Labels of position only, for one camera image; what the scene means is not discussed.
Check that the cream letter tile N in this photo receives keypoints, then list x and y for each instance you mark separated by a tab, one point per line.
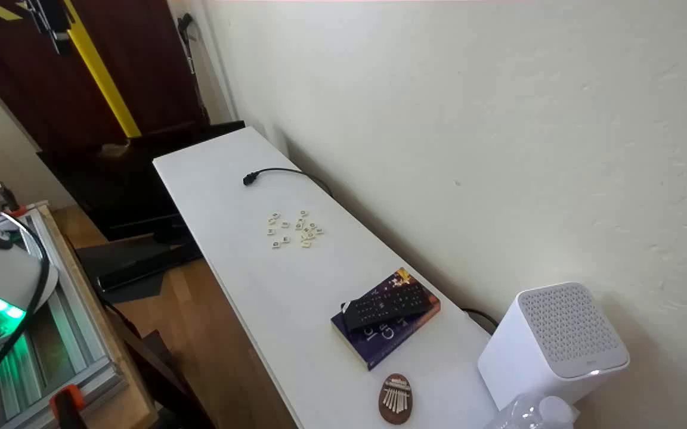
303	216

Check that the black cabinet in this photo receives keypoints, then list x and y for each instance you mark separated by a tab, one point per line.
121	192

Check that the brown oval kalimba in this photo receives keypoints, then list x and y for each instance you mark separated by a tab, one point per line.
395	396

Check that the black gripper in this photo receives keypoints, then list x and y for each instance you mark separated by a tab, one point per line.
56	24

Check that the black low bench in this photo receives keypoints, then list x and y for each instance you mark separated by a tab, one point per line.
137	263

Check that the orange clamp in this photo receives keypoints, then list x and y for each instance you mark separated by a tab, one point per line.
66	401

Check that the aluminium frame rail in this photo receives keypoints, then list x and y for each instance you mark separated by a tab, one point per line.
97	374

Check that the purple blue book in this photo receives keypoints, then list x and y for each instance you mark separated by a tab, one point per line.
388	344

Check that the cream letter tile O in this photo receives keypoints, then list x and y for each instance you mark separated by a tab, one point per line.
312	231

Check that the yellow diagonal stripe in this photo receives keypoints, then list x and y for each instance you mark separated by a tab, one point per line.
105	79

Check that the black stand leg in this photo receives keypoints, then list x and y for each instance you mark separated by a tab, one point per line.
160	374

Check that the cream letter tile G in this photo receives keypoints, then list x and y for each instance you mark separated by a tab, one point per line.
288	225

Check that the black remote control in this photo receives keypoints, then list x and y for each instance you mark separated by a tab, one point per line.
382	307

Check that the cream letter tile I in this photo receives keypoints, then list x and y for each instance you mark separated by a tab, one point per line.
308	245
300	227

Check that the small dark post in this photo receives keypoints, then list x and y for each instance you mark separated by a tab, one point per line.
5	194

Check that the white cube speaker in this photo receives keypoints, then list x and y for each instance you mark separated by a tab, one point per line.
550	349

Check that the wooden board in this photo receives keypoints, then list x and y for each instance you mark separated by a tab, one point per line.
112	335

